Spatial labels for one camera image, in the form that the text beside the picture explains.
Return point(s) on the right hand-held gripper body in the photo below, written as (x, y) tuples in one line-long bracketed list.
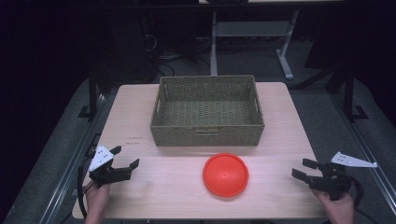
[(333, 182)]

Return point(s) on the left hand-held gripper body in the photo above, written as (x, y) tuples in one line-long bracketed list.
[(104, 174)]

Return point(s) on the person's left hand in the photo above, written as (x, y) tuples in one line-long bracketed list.
[(97, 199)]

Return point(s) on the person's right hand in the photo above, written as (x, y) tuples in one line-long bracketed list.
[(339, 210)]

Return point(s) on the black metal stand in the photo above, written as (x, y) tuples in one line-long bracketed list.
[(350, 93), (92, 93)]

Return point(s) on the red round plastic disc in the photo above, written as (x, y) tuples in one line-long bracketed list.
[(225, 174)]

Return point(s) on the green woven basket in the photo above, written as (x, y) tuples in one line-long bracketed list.
[(207, 112)]

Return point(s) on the aluminium rail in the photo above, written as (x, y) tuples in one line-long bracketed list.
[(71, 168), (367, 152)]

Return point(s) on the grey metal desk frame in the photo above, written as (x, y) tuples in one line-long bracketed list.
[(250, 29)]

